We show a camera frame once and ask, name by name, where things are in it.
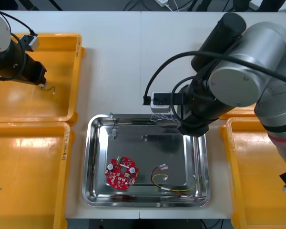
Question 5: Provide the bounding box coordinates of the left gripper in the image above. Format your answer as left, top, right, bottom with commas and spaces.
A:
23, 54, 48, 86

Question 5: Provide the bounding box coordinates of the red green-yellow wire harness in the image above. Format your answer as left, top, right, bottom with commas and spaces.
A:
150, 164, 207, 200

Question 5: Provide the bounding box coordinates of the black cable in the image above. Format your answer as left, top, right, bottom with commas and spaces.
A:
123, 0, 144, 11

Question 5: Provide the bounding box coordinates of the white cable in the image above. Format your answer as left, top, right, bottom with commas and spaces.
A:
165, 0, 194, 12

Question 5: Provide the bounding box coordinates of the steel tray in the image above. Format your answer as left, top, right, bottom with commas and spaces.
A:
82, 114, 210, 208

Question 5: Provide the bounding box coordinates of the small metal solenoid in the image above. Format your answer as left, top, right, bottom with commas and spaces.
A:
110, 112, 119, 139
40, 84, 56, 95

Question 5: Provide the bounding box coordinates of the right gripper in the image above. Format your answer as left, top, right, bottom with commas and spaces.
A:
177, 118, 209, 137

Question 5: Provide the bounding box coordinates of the yellow-orange plastic bin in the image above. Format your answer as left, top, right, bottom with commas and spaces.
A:
219, 28, 286, 120
219, 116, 286, 229
0, 32, 86, 126
0, 122, 76, 229

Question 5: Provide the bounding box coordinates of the round red circuit board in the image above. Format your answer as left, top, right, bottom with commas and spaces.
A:
104, 156, 140, 190

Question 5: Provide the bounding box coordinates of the blue-white twisted wire harness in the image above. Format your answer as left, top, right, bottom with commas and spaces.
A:
150, 114, 180, 123

